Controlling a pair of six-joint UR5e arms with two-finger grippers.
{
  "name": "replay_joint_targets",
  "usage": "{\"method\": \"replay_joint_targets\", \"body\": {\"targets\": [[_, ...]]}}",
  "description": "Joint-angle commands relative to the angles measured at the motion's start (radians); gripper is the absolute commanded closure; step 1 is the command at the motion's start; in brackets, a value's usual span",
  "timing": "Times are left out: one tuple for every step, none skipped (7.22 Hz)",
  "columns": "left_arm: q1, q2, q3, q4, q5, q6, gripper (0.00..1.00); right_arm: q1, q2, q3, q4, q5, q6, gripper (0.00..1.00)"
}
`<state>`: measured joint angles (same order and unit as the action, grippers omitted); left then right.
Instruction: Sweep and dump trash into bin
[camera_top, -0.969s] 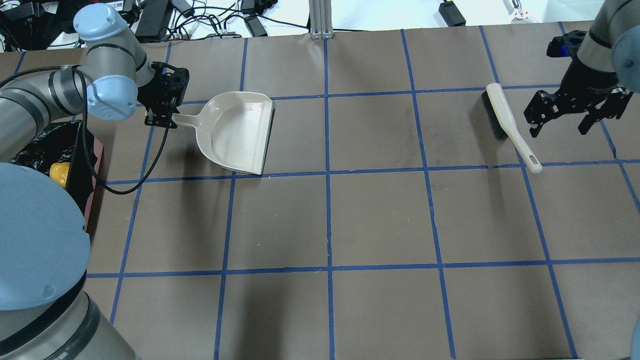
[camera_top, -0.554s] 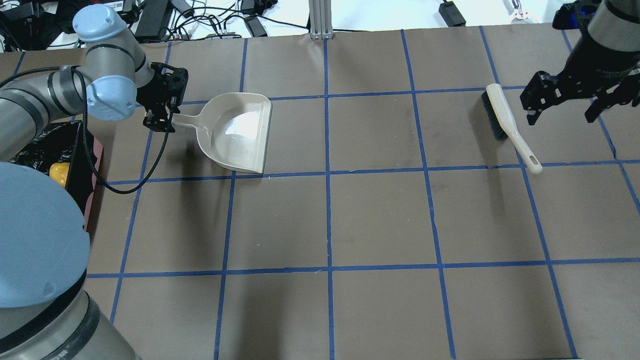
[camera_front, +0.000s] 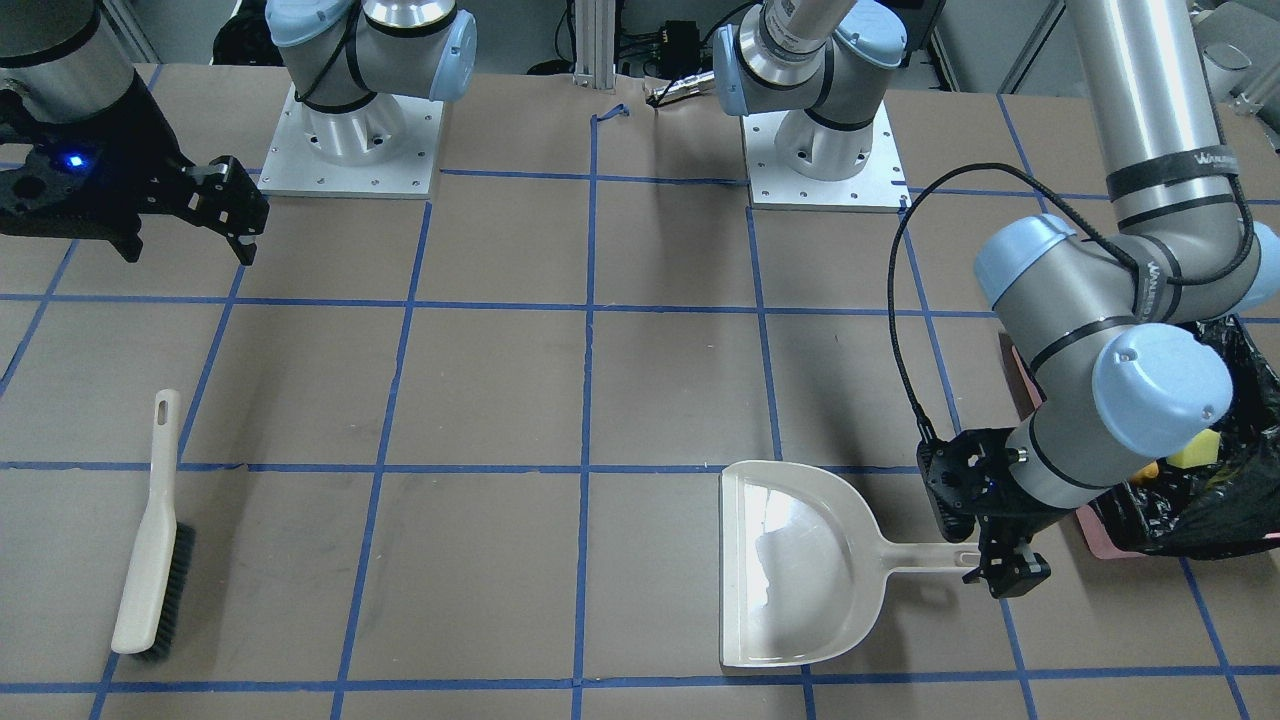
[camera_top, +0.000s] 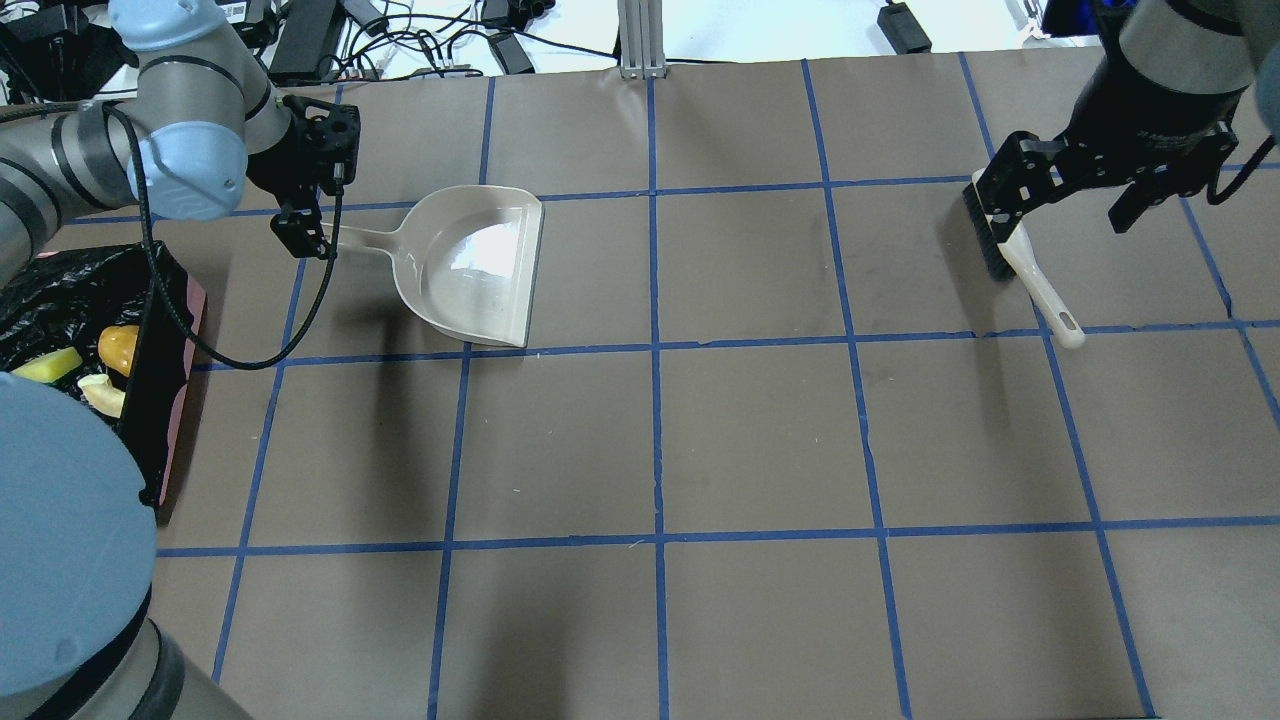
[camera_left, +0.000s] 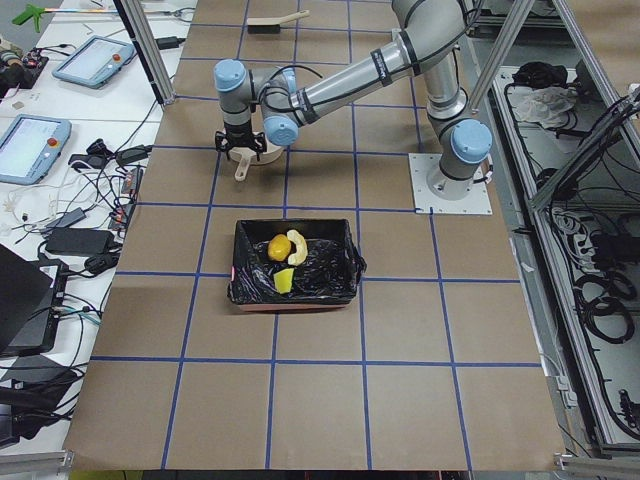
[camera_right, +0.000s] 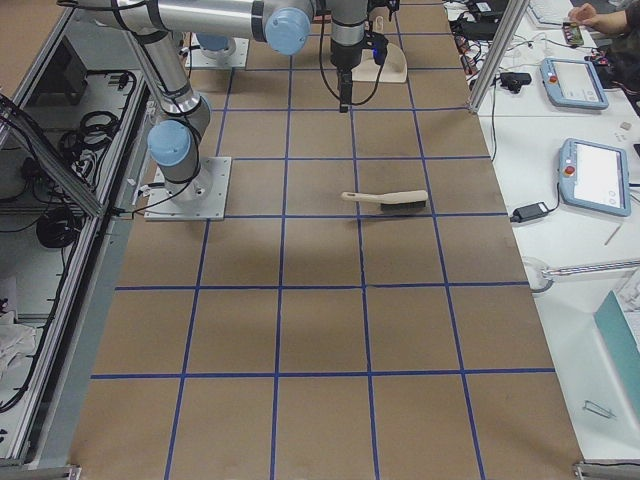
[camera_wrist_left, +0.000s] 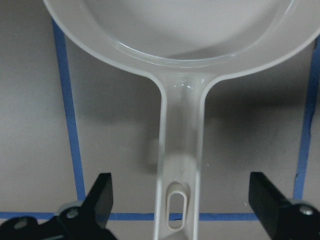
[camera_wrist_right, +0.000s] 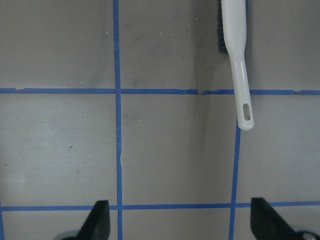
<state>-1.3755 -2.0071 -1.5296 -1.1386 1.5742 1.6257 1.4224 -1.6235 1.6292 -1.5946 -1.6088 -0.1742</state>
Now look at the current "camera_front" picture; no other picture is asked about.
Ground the beige plastic dustpan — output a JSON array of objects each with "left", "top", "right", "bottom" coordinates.
[{"left": 719, "top": 460, "right": 980, "bottom": 667}]

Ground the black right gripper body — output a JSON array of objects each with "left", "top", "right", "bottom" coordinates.
[{"left": 1, "top": 76, "right": 270, "bottom": 266}]

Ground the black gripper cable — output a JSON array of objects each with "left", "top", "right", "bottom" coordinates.
[{"left": 886, "top": 163, "right": 1260, "bottom": 441}]

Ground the yellow sponge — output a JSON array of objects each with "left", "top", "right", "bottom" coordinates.
[{"left": 1165, "top": 429, "right": 1221, "bottom": 470}]

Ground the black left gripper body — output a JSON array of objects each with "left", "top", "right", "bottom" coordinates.
[{"left": 916, "top": 425, "right": 1068, "bottom": 600}]

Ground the bin with black bag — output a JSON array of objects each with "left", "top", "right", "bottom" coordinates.
[{"left": 1000, "top": 315, "right": 1280, "bottom": 561}]

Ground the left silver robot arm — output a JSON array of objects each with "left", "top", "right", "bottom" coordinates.
[{"left": 911, "top": 1, "right": 1277, "bottom": 600}]

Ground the beige hand brush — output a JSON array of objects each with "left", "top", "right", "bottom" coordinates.
[{"left": 111, "top": 389, "right": 196, "bottom": 662}]

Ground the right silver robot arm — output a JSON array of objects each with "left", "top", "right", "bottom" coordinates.
[{"left": 1, "top": 1, "right": 269, "bottom": 266}]

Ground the aluminium frame post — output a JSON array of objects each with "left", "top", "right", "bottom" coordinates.
[{"left": 571, "top": 0, "right": 617, "bottom": 94}]

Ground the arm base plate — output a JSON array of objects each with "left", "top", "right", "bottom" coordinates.
[
  {"left": 741, "top": 102, "right": 910, "bottom": 213},
  {"left": 259, "top": 88, "right": 448, "bottom": 200}
]

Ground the yellow potato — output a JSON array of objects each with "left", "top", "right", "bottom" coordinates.
[{"left": 1129, "top": 460, "right": 1161, "bottom": 486}]

